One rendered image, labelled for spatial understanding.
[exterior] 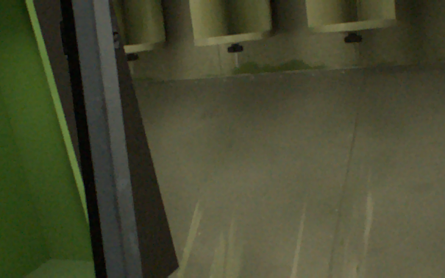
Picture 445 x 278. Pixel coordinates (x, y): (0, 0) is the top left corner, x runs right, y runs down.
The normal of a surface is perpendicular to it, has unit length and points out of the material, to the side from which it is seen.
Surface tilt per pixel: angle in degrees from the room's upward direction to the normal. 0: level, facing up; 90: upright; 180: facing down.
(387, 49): 90
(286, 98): 57
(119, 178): 90
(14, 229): 90
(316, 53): 90
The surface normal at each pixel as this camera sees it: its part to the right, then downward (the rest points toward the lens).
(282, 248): -0.53, -0.40
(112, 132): 0.82, -0.02
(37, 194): -0.50, 0.36
